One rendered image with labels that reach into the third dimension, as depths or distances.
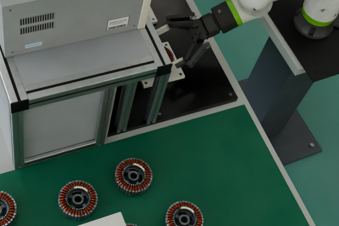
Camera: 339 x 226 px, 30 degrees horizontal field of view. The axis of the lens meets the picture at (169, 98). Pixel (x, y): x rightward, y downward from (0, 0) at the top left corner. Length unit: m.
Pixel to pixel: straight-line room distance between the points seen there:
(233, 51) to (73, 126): 1.57
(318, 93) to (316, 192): 0.56
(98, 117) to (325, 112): 1.62
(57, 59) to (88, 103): 0.16
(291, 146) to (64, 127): 1.45
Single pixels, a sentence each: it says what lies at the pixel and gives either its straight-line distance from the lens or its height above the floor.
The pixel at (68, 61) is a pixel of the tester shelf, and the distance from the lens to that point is 1.68.
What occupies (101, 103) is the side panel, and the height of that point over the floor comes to 1.00.
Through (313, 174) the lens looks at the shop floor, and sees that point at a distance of 3.00.
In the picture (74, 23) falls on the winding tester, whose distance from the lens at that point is 1.65.
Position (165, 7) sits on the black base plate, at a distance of 2.29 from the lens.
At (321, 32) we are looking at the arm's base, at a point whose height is 0.79.
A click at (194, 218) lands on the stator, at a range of 1.88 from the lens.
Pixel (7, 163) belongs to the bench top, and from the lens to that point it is 1.93.
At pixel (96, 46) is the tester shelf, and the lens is 1.71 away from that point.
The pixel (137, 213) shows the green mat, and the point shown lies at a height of 0.75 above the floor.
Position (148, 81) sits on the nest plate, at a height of 0.78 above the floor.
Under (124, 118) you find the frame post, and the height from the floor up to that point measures 0.84.
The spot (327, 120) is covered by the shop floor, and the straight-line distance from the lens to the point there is 3.19.
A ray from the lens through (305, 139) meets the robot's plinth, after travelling 3.06.
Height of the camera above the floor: 2.48
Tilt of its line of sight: 56 degrees down
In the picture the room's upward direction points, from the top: 18 degrees clockwise
